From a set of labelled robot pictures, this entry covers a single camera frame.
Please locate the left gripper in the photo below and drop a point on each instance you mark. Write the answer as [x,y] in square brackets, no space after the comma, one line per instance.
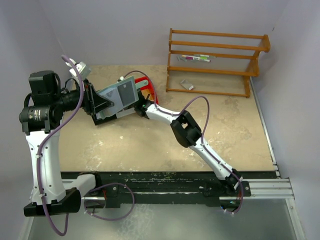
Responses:
[89,100]

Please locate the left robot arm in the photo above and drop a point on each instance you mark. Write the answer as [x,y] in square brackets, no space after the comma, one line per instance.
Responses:
[41,120]

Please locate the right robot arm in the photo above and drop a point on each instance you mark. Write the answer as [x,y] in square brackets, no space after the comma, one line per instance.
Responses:
[189,135]

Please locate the black bin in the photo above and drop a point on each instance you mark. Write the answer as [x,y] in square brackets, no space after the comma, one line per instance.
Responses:
[100,121]

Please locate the red bin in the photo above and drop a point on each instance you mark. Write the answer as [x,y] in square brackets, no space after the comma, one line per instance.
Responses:
[145,89]

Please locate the grey clip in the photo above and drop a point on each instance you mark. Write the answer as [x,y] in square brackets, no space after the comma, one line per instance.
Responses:
[179,58]

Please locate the purple marker pen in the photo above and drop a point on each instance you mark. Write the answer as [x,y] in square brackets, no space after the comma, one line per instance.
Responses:
[196,58]

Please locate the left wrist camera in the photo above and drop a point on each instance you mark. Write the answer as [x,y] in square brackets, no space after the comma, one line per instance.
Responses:
[83,69]

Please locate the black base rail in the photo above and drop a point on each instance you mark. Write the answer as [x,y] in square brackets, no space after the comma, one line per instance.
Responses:
[113,188]

